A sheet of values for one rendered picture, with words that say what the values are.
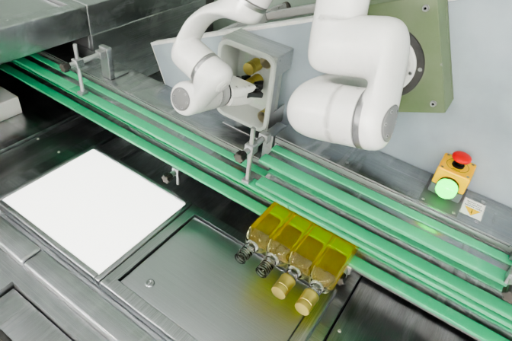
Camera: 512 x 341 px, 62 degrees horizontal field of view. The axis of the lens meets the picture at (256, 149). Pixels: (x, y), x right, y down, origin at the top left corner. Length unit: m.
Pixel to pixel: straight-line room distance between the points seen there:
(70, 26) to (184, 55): 0.79
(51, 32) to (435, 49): 1.18
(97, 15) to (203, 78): 0.87
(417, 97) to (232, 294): 0.62
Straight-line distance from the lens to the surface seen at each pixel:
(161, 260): 1.14
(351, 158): 1.05
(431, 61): 0.91
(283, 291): 0.93
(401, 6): 0.90
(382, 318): 1.17
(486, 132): 1.03
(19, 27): 1.53
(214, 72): 0.86
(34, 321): 1.15
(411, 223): 0.97
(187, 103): 0.91
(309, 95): 0.68
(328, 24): 0.69
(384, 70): 0.64
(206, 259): 1.14
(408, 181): 1.04
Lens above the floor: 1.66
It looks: 44 degrees down
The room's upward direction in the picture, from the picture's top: 129 degrees counter-clockwise
